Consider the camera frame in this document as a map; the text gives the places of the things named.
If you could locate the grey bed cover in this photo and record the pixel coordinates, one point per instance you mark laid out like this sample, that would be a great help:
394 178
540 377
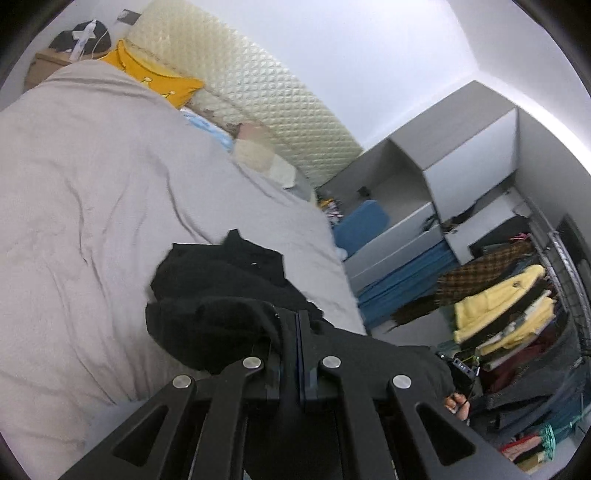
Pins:
100 177

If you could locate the blue folded mat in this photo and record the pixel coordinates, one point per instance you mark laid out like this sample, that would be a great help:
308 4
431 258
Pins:
364 224

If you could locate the black bag on nightstand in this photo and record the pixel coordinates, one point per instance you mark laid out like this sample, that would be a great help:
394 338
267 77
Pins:
99 40

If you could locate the brown plaid garment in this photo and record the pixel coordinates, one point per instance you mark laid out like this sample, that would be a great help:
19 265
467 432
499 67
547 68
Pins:
466 280

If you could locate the light blue bed sheet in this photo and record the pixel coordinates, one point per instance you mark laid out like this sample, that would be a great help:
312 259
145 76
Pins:
199 122

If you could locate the grey wall socket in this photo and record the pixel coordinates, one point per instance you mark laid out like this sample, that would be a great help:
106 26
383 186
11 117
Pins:
128 17

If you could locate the stacked folded clothes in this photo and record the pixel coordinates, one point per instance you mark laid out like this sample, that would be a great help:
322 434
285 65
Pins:
529 383

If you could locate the yellow pillow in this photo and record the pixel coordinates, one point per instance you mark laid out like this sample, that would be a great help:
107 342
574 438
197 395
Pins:
175 88

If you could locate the beige patchwork pillow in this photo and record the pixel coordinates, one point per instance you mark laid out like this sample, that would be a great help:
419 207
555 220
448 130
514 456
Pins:
254 149

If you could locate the yellow folded garment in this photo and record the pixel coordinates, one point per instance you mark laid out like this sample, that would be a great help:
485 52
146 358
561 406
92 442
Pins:
480 316

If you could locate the black puffer coat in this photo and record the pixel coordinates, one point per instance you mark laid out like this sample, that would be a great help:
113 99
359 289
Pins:
211 306

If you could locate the person's right hand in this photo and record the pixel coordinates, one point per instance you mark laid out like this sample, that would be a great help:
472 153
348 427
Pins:
458 404

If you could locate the cosmetics on side shelf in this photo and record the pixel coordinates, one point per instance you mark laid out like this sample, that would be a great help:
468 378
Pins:
330 207

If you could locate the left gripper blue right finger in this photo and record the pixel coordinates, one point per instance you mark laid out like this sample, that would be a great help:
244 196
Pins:
389 423

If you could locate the cream quilted headboard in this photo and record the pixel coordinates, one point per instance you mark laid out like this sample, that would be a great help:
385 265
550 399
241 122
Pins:
243 83

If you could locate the wooden nightstand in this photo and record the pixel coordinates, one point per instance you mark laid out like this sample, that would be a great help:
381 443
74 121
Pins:
45 63

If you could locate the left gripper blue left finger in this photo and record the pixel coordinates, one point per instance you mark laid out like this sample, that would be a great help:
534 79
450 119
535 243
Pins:
198 429

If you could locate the metal wire rack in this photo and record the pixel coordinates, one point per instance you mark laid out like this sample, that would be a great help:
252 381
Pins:
562 270

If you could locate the black wall plug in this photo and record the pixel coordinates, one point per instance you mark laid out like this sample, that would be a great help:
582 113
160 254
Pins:
364 192

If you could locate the grey wardrobe cabinet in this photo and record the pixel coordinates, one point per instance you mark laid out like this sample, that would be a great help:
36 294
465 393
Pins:
454 173

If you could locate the blue curtain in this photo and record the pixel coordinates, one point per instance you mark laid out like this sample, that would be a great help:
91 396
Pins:
417 278

